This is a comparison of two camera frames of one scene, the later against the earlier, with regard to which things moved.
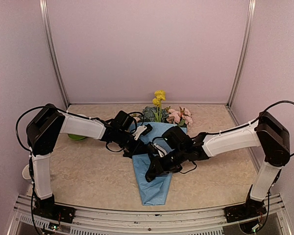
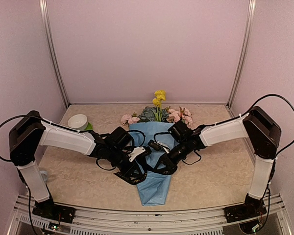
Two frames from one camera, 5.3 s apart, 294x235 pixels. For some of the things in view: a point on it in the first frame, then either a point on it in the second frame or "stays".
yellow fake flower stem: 160,96 stays
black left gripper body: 133,149 → 126,171
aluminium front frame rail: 208,222 stays
